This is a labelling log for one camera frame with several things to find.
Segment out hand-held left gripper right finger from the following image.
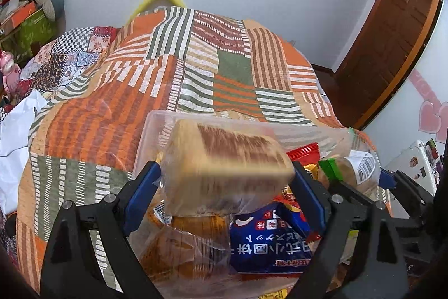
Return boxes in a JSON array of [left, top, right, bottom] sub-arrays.
[[289, 161, 410, 299]]

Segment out wooden door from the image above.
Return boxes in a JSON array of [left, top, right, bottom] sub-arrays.
[[332, 0, 444, 130]]

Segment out blue snack bag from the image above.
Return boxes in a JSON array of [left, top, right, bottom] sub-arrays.
[[229, 203, 314, 276]]

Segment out white stickered case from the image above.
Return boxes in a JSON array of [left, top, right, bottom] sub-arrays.
[[381, 139, 442, 220]]

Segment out red snack bag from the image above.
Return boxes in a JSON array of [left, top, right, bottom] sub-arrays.
[[276, 142, 323, 241]]

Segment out pink rabbit toy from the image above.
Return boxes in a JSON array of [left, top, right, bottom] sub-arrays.
[[0, 52, 20, 94]]

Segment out golden crispy snack packet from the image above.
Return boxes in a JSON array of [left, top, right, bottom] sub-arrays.
[[139, 227, 232, 286]]

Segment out orange box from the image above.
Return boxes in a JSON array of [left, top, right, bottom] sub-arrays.
[[0, 1, 38, 28]]

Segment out clear plastic storage container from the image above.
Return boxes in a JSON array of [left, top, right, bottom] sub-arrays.
[[132, 109, 380, 299]]

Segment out striped patchwork quilt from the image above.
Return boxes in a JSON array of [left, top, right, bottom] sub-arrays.
[[16, 5, 379, 299]]

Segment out green-edged bread packet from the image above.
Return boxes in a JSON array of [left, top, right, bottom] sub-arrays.
[[317, 134, 383, 199]]

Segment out wardrobe sliding door pink hearts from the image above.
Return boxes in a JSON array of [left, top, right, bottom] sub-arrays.
[[363, 0, 448, 164]]

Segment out white cloth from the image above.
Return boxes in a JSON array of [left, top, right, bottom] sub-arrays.
[[0, 89, 50, 216]]

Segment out beige cake packet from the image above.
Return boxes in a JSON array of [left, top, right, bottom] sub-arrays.
[[161, 119, 297, 217]]

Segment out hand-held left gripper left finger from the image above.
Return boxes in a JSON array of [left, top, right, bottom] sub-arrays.
[[40, 161, 163, 299]]

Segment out checkered floral quilt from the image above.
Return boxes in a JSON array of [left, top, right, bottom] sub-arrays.
[[0, 25, 122, 118]]

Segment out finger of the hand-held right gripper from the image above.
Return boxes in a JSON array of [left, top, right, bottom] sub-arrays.
[[378, 167, 434, 207], [330, 180, 377, 207]]

